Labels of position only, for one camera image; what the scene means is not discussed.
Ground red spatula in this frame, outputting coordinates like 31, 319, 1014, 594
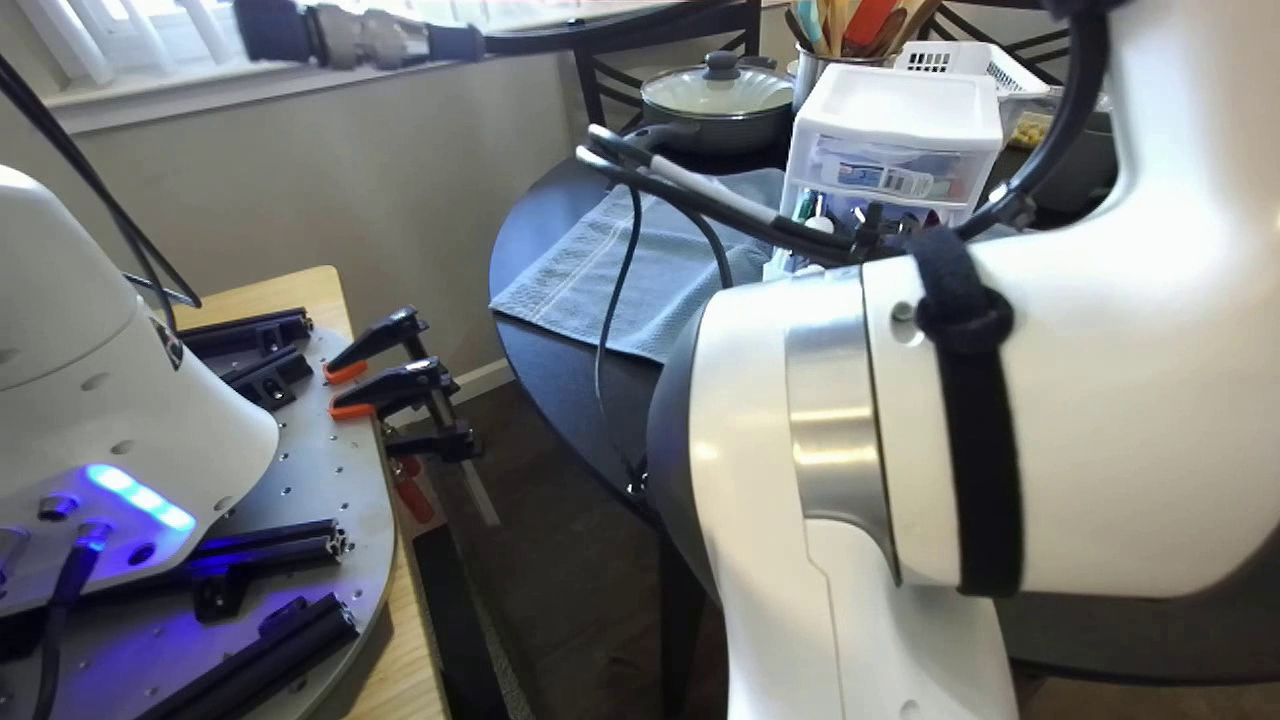
841, 0, 908, 58

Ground dark frying pan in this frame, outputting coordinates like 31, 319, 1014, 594
620, 113, 798, 176

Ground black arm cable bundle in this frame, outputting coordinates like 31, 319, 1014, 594
572, 0, 1118, 516

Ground blue grey towel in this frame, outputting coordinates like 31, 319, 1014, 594
488, 176, 807, 373

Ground metal utensil holder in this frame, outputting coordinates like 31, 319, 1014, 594
793, 49, 850, 95

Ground grey robot mounting plate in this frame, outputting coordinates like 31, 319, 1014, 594
0, 324, 402, 720

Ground thin black hanging cable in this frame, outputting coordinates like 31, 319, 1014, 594
0, 51, 208, 333

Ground clear drawer with label pack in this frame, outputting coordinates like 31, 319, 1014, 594
790, 123, 994, 205

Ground wooden spatula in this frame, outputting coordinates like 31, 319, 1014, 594
889, 0, 946, 54

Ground white window blinds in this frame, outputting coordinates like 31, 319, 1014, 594
0, 0, 591, 89

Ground black orange bar clamp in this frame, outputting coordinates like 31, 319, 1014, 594
322, 305, 437, 392
329, 350, 507, 531

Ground plugged base cable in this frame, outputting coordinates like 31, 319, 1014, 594
27, 521, 109, 720

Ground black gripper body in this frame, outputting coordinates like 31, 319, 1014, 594
815, 196, 939, 265

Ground black velcro strap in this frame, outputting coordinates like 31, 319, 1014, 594
908, 222, 1032, 599

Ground teal spatula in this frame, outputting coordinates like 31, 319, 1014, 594
783, 2, 825, 54

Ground black aluminium extrusion bar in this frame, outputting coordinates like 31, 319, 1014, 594
134, 591, 364, 720
118, 516, 353, 625

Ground white window sill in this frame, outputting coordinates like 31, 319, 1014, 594
36, 19, 579, 135

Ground wooden spoon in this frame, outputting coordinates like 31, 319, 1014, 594
812, 0, 856, 58

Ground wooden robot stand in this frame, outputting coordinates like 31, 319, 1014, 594
157, 261, 453, 720

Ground white labelled bottle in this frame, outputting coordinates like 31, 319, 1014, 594
812, 156, 967, 199

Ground black extrusion bracket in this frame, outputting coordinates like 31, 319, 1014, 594
177, 308, 322, 414

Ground blue grey sleeve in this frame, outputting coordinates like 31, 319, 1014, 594
232, 0, 493, 73

